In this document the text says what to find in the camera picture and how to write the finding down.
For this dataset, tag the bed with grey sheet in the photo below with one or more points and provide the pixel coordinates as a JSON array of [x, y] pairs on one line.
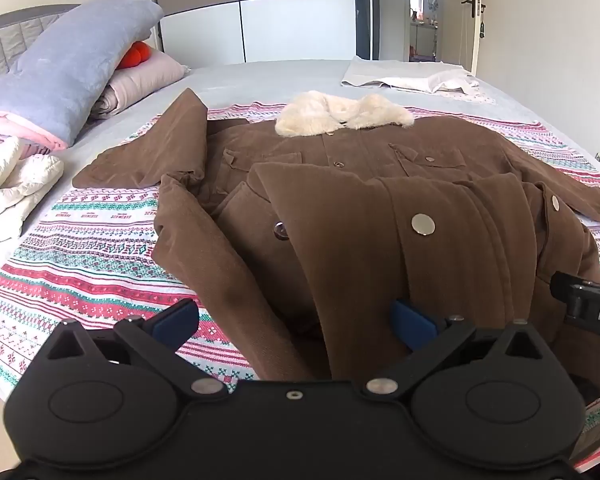
[[260, 80]]

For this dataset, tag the blue-grey long pillow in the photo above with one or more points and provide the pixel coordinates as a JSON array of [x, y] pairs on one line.
[[70, 70]]

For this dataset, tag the brown coat with cream collar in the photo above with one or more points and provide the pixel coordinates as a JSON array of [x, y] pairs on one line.
[[360, 240]]

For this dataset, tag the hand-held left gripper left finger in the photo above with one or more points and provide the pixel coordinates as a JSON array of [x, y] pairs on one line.
[[176, 321]]

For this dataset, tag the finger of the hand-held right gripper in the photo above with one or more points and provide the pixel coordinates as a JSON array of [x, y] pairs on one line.
[[565, 290]]

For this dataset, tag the beige cloth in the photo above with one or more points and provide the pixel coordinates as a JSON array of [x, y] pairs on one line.
[[405, 76]]

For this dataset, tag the grey quilted headboard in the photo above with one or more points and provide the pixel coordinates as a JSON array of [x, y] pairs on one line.
[[10, 40]]

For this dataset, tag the pale pink pillow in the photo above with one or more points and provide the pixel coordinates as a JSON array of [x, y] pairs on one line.
[[140, 77]]

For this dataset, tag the cream room door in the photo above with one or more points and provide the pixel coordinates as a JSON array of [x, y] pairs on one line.
[[462, 15]]

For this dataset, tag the orange plush toy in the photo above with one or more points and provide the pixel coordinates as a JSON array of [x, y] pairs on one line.
[[134, 55]]

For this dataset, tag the pink folded blanket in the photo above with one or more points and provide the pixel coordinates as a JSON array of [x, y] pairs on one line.
[[15, 135]]

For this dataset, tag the white and grey wardrobe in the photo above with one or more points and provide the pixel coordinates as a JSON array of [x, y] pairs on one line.
[[260, 10]]

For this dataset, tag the patterned pink and green blanket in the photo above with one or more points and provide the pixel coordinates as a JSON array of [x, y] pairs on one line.
[[80, 260]]

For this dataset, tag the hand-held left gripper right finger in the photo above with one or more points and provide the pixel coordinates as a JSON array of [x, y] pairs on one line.
[[411, 325]]

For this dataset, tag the white quilted duvet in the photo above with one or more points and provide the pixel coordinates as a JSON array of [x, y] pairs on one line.
[[15, 180]]

